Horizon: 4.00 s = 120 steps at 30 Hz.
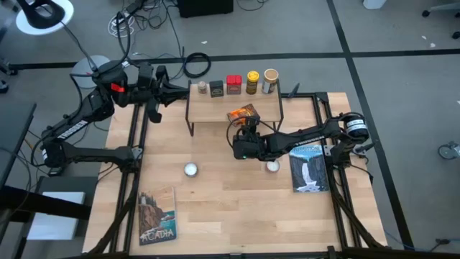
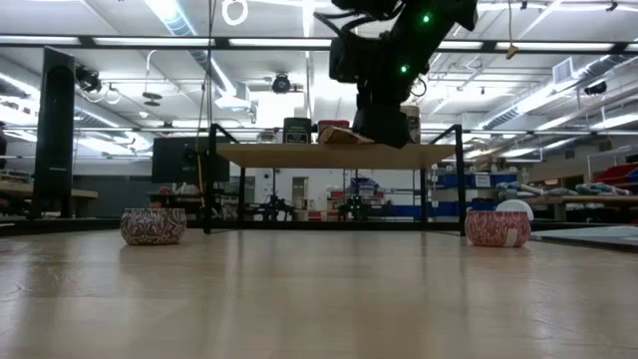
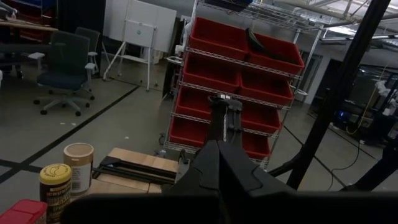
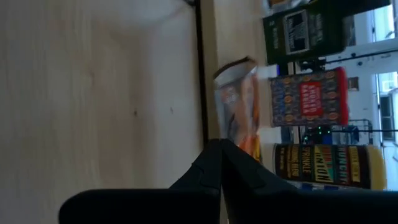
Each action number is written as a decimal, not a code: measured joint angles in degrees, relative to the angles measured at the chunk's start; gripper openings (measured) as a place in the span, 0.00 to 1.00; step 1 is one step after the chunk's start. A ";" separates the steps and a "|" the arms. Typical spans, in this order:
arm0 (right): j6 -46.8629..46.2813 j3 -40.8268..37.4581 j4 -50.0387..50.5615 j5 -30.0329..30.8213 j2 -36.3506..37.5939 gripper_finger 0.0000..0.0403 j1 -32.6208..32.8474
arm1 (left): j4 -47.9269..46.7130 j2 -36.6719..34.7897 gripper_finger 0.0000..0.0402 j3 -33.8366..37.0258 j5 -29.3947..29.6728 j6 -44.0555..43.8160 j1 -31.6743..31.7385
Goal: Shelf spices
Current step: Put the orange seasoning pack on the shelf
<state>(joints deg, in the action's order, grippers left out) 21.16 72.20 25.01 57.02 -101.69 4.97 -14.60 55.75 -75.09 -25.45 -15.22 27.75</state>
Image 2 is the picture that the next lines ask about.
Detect tan-lidded cardboard seasoning canister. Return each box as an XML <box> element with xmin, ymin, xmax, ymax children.
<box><xmin>401</xmin><ymin>104</ymin><xmax>423</xmax><ymax>145</ymax></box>

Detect orange and brown spice pouch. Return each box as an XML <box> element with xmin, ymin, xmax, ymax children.
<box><xmin>318</xmin><ymin>125</ymin><xmax>375</xmax><ymax>146</ymax></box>

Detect red-lidded smoked paprika tin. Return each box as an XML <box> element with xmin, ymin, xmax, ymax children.
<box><xmin>316</xmin><ymin>119</ymin><xmax>351</xmax><ymax>136</ymax></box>

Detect dark green black pepper tin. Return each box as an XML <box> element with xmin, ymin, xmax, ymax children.
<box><xmin>282</xmin><ymin>117</ymin><xmax>313</xmax><ymax>146</ymax></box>

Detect red patterned candle tin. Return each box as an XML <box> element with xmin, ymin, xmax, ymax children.
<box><xmin>464</xmin><ymin>209</ymin><xmax>532</xmax><ymax>248</ymax></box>

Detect blue storage bins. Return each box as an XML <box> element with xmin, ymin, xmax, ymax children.
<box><xmin>363</xmin><ymin>172</ymin><xmax>519</xmax><ymax>219</ymax></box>

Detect round black ceiling device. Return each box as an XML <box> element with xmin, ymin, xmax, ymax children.
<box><xmin>271</xmin><ymin>73</ymin><xmax>292</xmax><ymax>95</ymax></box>

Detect black overhead beam with lights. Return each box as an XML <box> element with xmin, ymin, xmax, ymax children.
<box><xmin>0</xmin><ymin>34</ymin><xmax>638</xmax><ymax>56</ymax></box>

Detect white trash can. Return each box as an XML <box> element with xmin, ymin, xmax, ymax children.
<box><xmin>495</xmin><ymin>198</ymin><xmax>534</xmax><ymax>221</ymax></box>

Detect black monitor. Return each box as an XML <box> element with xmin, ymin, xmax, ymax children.
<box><xmin>152</xmin><ymin>137</ymin><xmax>230</xmax><ymax>183</ymax></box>

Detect long wooden workbench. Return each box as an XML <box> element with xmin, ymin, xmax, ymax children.
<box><xmin>520</xmin><ymin>193</ymin><xmax>638</xmax><ymax>223</ymax></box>

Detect red storage bin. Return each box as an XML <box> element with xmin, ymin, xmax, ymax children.
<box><xmin>590</xmin><ymin>163</ymin><xmax>638</xmax><ymax>188</ymax></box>

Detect maroon patterned candle tin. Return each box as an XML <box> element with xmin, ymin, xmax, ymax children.
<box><xmin>119</xmin><ymin>206</ymin><xmax>188</xmax><ymax>246</ymax></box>

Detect black device on column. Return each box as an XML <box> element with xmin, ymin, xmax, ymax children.
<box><xmin>74</xmin><ymin>66</ymin><xmax>104</xmax><ymax>95</ymax></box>

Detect wooden side table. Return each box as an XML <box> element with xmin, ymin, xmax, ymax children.
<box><xmin>0</xmin><ymin>179</ymin><xmax>100</xmax><ymax>218</ymax></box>

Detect black upright column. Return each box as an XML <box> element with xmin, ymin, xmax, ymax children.
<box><xmin>32</xmin><ymin>47</ymin><xmax>76</xmax><ymax>220</ymax></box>

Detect wooden shelf with black frame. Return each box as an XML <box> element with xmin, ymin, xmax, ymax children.
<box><xmin>201</xmin><ymin>124</ymin><xmax>468</xmax><ymax>235</ymax></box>

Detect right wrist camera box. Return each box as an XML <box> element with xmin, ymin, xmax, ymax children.
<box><xmin>328</xmin><ymin>33</ymin><xmax>373</xmax><ymax>85</ymax></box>

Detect yellow hanging pull cord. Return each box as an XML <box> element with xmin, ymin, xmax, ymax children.
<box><xmin>504</xmin><ymin>0</ymin><xmax>520</xmax><ymax>61</ymax></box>

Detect white hanging ring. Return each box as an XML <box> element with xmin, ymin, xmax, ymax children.
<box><xmin>221</xmin><ymin>0</ymin><xmax>249</xmax><ymax>27</ymax></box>

